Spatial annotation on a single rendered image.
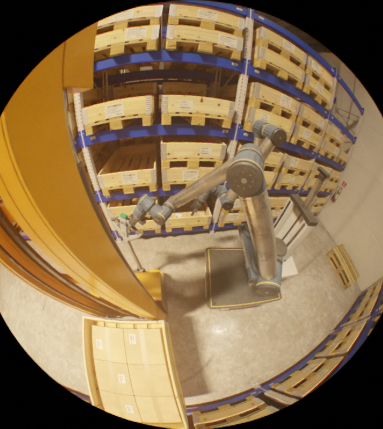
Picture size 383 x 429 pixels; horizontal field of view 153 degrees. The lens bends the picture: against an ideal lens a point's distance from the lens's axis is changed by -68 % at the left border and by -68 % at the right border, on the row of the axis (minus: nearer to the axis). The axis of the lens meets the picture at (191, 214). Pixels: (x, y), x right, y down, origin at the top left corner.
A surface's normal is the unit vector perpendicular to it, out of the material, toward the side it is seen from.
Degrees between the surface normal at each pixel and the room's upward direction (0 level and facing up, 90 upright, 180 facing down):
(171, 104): 90
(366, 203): 90
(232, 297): 0
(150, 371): 0
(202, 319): 0
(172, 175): 90
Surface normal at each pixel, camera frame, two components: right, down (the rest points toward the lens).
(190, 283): 0.07, -0.72
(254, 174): -0.33, 0.56
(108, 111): 0.17, 0.69
